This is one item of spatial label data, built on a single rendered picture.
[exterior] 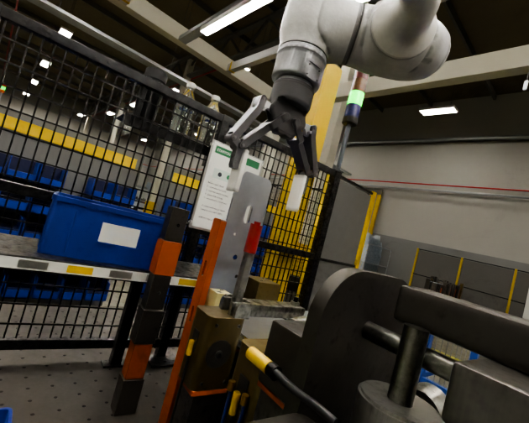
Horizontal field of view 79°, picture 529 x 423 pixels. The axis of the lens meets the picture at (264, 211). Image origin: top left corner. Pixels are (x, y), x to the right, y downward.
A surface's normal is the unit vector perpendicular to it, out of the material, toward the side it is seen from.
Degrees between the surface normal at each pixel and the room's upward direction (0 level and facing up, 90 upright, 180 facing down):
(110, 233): 90
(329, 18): 100
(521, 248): 90
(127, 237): 90
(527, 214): 90
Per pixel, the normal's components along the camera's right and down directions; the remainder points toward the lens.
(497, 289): -0.72, -0.22
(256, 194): 0.59, 0.11
